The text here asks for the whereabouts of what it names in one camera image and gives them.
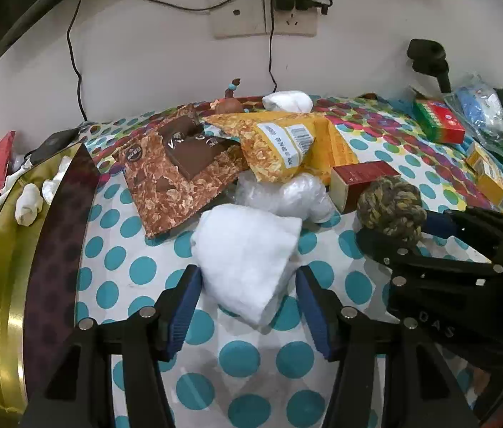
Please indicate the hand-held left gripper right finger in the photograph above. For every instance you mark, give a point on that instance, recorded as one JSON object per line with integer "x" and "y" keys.
{"x": 316, "y": 316}

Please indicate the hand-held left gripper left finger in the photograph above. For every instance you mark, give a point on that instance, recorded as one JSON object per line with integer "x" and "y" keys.
{"x": 184, "y": 307}

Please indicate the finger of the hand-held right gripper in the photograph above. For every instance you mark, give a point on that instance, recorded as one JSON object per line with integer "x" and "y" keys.
{"x": 439, "y": 226}
{"x": 378, "y": 245}

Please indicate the white cloth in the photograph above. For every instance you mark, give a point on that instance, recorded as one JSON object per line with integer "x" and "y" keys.
{"x": 242, "y": 258}

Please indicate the brown chocolate cereal packet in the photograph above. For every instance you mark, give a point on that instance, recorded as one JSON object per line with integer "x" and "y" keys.
{"x": 180, "y": 187}

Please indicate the round gold rimmed tin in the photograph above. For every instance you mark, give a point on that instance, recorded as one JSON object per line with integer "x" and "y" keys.
{"x": 55, "y": 276}

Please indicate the yellow snack packet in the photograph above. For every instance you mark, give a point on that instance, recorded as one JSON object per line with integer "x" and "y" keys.
{"x": 274, "y": 156}

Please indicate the yellow box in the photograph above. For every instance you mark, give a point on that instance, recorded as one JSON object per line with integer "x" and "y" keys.
{"x": 492, "y": 178}

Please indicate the dark red small box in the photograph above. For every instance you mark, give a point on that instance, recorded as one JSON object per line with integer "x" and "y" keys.
{"x": 363, "y": 174}

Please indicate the polka dot tablecloth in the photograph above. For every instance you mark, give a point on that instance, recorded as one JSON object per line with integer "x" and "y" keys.
{"x": 242, "y": 361}

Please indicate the crumpled clear plastic bag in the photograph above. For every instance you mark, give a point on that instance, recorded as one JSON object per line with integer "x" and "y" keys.
{"x": 296, "y": 196}

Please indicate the red and green box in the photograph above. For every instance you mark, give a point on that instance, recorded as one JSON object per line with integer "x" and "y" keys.
{"x": 439, "y": 120}

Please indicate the clear bag of blue items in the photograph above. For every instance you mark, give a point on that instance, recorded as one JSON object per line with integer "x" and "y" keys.
{"x": 479, "y": 107}

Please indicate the rolled white sock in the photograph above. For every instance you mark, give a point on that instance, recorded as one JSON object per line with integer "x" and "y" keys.
{"x": 287, "y": 100}

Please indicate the crumpled white tissue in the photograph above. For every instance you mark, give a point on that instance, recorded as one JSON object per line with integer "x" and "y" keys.
{"x": 55, "y": 183}
{"x": 27, "y": 203}

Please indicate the brown round ball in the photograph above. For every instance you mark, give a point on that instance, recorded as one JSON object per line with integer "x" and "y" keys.
{"x": 229, "y": 106}

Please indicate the black flat device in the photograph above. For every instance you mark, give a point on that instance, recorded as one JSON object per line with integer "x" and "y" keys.
{"x": 53, "y": 142}

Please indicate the beaded stick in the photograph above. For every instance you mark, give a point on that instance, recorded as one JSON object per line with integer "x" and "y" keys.
{"x": 232, "y": 87}

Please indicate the black clamp mount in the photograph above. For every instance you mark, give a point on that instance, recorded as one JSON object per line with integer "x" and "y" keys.
{"x": 427, "y": 58}

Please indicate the black wall plug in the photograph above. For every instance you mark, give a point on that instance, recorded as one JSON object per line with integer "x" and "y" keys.
{"x": 309, "y": 5}

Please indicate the white wall socket plate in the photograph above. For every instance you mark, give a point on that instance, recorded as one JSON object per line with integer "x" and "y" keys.
{"x": 238, "y": 18}

